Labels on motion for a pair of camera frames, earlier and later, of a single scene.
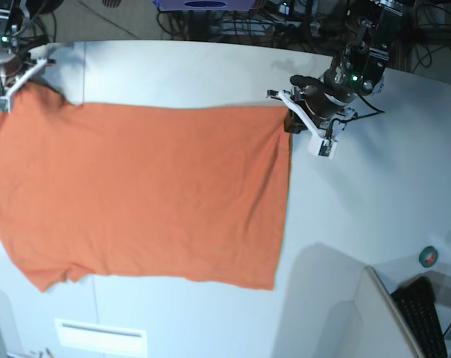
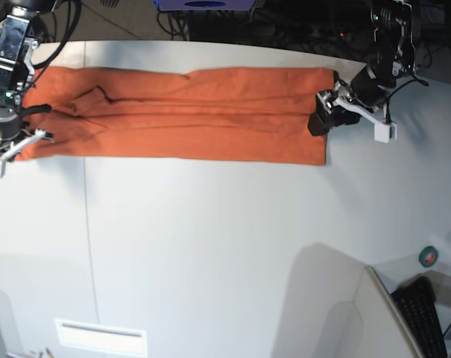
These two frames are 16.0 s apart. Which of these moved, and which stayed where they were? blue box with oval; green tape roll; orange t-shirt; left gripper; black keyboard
Moved: left gripper; orange t-shirt
Stayed: black keyboard; green tape roll; blue box with oval
